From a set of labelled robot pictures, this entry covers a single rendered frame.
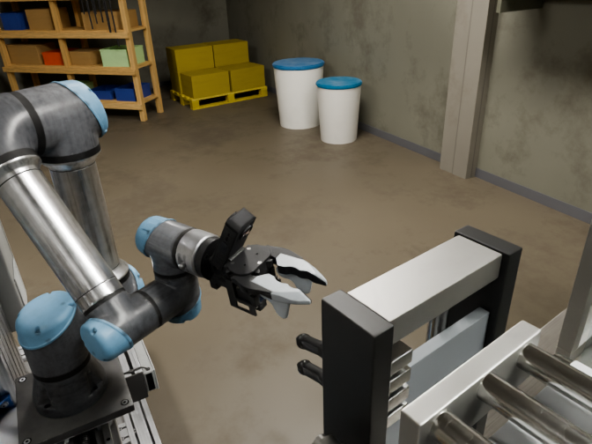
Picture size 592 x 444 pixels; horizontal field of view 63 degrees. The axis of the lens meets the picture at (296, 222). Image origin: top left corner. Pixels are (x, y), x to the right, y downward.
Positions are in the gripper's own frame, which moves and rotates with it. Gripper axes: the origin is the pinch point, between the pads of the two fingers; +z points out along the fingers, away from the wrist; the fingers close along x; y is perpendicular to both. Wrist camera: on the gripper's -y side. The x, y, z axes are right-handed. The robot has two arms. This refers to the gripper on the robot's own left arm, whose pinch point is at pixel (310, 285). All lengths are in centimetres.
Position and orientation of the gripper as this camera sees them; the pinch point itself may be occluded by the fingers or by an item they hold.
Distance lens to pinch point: 69.3
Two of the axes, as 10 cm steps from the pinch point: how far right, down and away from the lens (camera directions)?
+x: -5.6, 5.2, -6.4
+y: 1.1, 8.2, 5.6
